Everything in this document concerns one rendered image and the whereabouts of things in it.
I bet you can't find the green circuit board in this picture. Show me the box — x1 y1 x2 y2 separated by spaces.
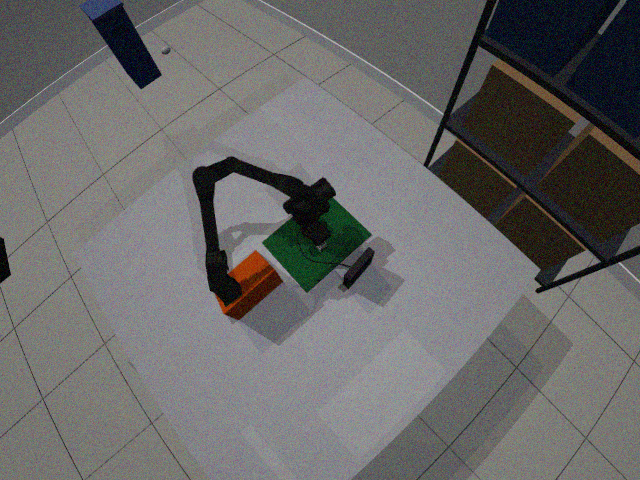
262 197 372 293

